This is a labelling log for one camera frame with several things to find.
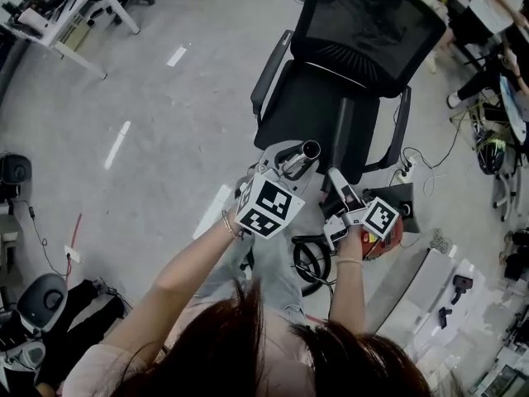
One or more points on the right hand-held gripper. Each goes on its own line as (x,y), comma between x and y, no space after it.
(380,219)

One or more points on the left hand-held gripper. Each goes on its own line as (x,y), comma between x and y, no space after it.
(268,205)

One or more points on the metal vacuum tube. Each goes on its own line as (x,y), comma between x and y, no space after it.
(295,160)

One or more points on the person's left forearm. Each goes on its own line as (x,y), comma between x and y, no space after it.
(182,271)

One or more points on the person's right forearm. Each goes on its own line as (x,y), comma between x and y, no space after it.
(347,296)

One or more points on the red vacuum cleaner canister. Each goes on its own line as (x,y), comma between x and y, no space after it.
(374,246)

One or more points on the black mesh office chair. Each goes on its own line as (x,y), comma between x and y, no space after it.
(306,114)

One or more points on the dark grey fabric bag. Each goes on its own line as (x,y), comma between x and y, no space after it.
(396,192)

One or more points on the pale bangle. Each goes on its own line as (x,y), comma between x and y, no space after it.
(349,261)

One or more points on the white power strip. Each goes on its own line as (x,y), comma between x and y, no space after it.
(407,170)

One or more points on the person's light blue jeans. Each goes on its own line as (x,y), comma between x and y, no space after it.
(268,271)

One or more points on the white worktable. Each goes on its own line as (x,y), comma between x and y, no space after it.
(417,296)

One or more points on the large black brush head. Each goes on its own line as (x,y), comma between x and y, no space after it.
(463,283)

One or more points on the black green helmet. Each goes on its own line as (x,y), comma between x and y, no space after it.
(489,157)

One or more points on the small black brush head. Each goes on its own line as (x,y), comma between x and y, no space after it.
(444,317)

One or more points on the white office chair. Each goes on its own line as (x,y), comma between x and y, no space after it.
(502,188)

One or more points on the small round table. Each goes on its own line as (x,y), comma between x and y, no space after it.
(514,110)

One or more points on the white floor socket block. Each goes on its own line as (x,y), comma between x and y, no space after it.
(73,254)

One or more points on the person's pink shirt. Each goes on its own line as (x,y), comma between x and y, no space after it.
(103,366)

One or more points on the grey rounded machine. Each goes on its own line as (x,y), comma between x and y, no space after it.
(41,304)

